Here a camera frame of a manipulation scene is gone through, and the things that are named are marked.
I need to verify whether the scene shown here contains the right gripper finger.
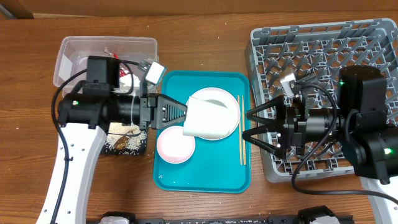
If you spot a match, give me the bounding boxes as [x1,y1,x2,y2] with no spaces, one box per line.
[246,96,285,124]
[242,129,285,159]

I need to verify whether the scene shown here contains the white paper cup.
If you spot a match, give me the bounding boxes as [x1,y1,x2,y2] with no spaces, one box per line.
[183,96,239,139]

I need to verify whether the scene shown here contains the red snack wrapper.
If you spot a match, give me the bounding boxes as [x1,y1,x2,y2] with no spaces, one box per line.
[104,47,130,78]

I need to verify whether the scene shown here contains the white rice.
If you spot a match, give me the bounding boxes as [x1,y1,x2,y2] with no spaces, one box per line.
[105,123,147,155]

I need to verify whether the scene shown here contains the brown food scraps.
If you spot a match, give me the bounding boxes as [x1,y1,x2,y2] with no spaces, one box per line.
[113,136,132,151]

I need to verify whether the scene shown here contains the white napkin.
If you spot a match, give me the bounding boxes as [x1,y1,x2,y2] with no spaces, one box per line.
[119,75,141,95]

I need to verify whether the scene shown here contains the grey bowl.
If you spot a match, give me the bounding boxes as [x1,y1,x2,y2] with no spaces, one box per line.
[205,100,228,108]

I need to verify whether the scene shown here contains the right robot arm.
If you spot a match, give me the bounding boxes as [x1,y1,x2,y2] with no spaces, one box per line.
[241,65,397,223]

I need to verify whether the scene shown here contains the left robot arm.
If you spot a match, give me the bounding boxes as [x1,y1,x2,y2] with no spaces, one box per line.
[37,56,187,223]

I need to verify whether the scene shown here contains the grey dishwasher rack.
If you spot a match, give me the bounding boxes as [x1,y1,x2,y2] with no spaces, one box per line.
[245,19,397,183]

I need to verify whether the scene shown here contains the left wooden chopstick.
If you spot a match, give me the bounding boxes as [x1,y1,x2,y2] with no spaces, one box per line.
[237,95,243,166]

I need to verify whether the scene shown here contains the black plastic tray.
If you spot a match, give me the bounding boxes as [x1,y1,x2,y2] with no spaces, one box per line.
[101,121,149,156]

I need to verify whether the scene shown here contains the teal serving tray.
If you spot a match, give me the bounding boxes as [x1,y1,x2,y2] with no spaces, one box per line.
[153,70,251,194]

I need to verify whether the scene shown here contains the large white plate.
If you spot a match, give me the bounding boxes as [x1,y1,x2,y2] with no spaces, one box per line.
[191,87,238,141]

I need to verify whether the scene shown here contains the clear plastic bin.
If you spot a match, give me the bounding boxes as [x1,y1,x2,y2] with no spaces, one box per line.
[53,36,159,96]

